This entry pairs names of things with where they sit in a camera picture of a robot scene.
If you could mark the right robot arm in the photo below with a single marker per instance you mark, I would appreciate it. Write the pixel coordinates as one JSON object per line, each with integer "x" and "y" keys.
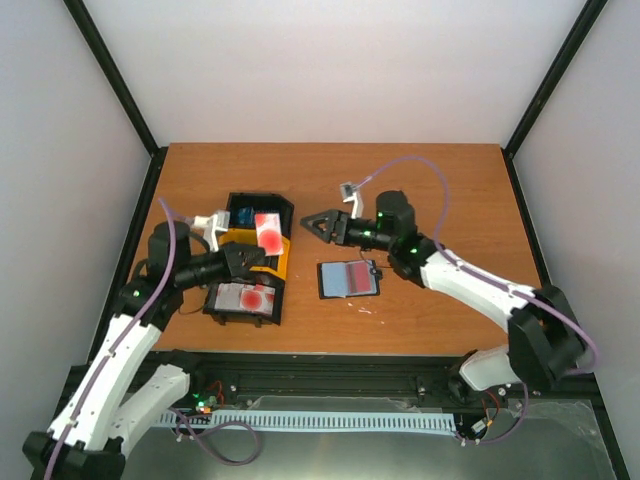
{"x": 544, "y": 341}

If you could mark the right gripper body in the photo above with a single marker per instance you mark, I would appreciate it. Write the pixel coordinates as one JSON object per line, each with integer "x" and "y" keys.
{"x": 376, "y": 241}

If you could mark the red white card stack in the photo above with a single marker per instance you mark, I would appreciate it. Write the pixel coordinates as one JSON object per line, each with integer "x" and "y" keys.
{"x": 245, "y": 298}

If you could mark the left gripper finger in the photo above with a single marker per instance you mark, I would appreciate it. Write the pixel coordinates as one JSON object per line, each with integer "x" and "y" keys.
{"x": 243, "y": 251}
{"x": 255, "y": 270}

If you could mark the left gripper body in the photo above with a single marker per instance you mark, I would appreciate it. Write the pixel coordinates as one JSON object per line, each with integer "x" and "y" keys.
{"x": 190, "y": 274}

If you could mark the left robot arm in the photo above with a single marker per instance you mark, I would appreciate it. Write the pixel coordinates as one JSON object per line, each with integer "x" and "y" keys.
{"x": 95, "y": 432}

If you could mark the left black frame post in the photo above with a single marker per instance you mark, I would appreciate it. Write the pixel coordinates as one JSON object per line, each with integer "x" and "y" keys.
{"x": 90, "y": 32}

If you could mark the right black frame post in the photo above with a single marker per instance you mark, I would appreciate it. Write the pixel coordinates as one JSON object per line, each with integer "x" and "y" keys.
{"x": 570, "y": 46}

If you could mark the black frame post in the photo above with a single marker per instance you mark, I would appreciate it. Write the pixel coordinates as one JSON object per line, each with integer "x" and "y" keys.
{"x": 570, "y": 46}
{"x": 90, "y": 32}

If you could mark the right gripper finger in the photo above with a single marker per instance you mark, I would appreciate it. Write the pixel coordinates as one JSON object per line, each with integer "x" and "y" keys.
{"x": 328, "y": 229}
{"x": 327, "y": 216}

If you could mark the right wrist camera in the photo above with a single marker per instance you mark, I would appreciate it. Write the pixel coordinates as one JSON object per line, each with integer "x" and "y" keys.
{"x": 351, "y": 194}

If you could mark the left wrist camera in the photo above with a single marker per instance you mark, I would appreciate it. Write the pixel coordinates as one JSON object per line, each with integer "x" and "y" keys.
{"x": 212, "y": 227}

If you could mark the small electronics board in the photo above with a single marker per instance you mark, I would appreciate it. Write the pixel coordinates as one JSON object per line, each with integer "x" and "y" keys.
{"x": 210, "y": 399}

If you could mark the blue card stack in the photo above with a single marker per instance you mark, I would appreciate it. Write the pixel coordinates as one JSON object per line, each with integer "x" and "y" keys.
{"x": 245, "y": 217}

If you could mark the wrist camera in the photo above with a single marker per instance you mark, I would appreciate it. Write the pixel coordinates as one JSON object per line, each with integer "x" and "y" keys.
{"x": 212, "y": 227}
{"x": 351, "y": 194}

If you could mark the black card holder wallet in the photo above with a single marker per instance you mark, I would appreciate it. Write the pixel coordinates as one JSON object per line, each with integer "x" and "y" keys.
{"x": 332, "y": 283}

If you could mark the right black card bin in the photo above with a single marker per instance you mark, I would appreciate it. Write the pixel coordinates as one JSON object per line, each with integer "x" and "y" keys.
{"x": 262, "y": 203}

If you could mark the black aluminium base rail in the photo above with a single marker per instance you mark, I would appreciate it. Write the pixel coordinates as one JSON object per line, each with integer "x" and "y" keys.
{"x": 420, "y": 380}

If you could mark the left black card bin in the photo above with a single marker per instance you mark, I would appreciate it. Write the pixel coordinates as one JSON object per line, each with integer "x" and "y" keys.
{"x": 225, "y": 317}

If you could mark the black card bin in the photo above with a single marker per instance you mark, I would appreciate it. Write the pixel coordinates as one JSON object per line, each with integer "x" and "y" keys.
{"x": 262, "y": 203}
{"x": 225, "y": 317}

